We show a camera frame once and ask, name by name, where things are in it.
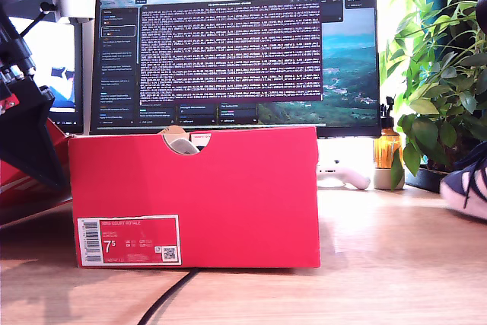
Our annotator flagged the amber pump bottle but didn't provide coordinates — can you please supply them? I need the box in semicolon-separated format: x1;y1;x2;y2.
373;96;403;170

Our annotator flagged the black table cable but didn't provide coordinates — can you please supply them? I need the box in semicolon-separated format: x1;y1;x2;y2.
136;268;201;325

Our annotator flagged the thin black camera cable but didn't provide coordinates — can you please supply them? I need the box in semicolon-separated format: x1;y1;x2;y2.
18;2;53;37

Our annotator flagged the white game controller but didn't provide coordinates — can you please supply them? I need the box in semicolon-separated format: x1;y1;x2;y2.
315;164;372;191

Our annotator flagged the red Nike shoebox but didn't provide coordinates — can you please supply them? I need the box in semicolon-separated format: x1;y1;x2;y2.
0;119;321;269

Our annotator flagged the green leafy potted plant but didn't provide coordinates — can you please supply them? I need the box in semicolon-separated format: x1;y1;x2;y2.
380;0;487;189

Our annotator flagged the small black computer monitor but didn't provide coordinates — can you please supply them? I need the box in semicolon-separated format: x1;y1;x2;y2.
0;16;84;134

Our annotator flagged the black planter tray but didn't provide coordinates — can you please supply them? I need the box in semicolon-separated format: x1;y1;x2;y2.
405;167;452;193

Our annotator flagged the large black computer monitor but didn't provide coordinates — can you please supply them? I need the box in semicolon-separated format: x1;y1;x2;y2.
89;0;383;139

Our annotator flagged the small white pot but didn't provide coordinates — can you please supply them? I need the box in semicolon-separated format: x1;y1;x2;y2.
372;167;406;191

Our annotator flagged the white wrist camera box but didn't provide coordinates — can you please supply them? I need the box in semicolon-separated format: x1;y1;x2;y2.
40;0;96;24

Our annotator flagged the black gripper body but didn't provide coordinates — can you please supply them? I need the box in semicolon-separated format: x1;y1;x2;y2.
0;12;54;111

